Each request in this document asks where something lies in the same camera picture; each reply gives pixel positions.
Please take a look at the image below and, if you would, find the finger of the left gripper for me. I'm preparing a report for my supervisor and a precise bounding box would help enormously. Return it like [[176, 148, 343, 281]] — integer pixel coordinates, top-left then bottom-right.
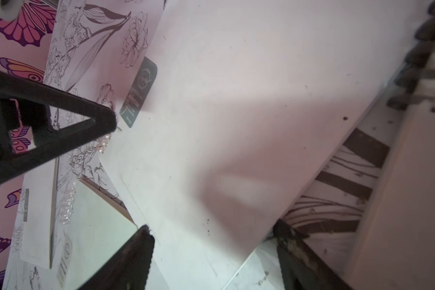
[[0, 71, 117, 185]]

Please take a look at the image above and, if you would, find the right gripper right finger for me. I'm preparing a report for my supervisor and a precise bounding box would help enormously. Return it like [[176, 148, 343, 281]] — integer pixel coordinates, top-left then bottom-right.
[[273, 219, 351, 290]]

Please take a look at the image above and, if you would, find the small clear-spiral notebook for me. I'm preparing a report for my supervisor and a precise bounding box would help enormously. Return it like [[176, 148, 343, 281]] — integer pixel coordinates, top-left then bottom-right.
[[19, 159, 138, 290]]

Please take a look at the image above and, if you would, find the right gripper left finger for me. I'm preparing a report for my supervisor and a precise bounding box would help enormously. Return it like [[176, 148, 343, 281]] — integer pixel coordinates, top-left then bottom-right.
[[79, 225, 155, 290]]

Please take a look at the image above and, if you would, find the CAMP spiral notebook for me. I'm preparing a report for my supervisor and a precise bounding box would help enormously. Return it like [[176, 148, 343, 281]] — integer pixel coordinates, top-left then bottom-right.
[[344, 1, 435, 290]]

